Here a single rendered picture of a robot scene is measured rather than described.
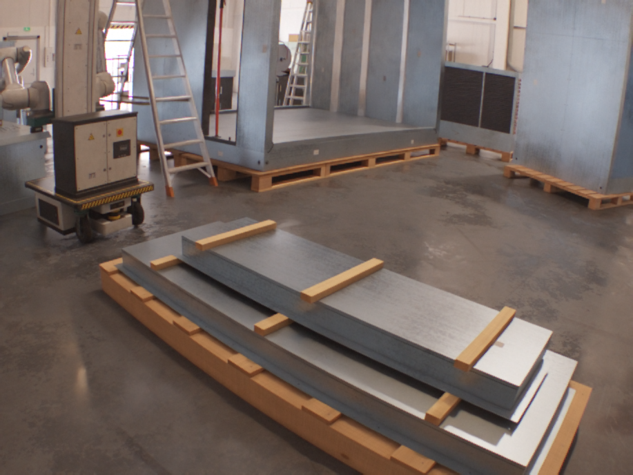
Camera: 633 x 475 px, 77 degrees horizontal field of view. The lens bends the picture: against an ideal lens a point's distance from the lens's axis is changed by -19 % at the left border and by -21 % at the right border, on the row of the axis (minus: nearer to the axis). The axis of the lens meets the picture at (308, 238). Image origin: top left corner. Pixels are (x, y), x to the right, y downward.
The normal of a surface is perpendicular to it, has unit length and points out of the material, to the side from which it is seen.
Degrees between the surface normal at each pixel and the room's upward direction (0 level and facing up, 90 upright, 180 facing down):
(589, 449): 0
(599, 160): 90
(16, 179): 90
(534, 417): 0
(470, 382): 90
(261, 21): 90
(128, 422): 0
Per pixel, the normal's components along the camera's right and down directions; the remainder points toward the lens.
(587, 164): -0.88, 0.12
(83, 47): 0.83, 0.25
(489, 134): -0.56, 0.26
